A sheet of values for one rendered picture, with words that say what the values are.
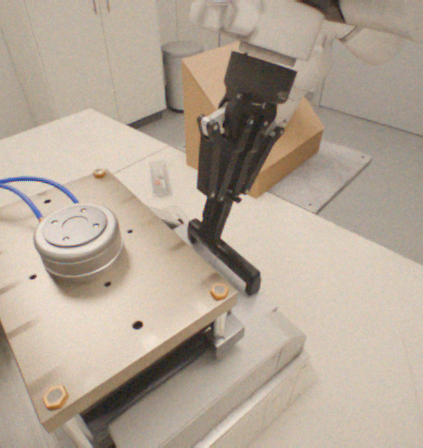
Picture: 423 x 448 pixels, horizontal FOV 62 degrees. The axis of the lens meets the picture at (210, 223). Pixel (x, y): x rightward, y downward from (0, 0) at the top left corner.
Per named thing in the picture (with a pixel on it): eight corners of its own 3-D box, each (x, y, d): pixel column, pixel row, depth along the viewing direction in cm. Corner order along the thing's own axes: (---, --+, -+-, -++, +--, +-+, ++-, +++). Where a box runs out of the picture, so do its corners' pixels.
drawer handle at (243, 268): (250, 297, 49) (252, 278, 46) (187, 238, 58) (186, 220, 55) (260, 289, 50) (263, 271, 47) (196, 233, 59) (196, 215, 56)
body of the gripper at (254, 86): (265, 59, 33) (235, 152, 37) (314, 73, 38) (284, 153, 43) (214, 42, 37) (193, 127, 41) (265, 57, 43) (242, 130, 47)
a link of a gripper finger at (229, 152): (258, 117, 39) (249, 116, 38) (227, 205, 44) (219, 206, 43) (234, 106, 41) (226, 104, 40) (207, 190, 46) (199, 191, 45)
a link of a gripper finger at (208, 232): (229, 201, 45) (225, 202, 44) (214, 246, 48) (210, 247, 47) (214, 190, 46) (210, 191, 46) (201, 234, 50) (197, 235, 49)
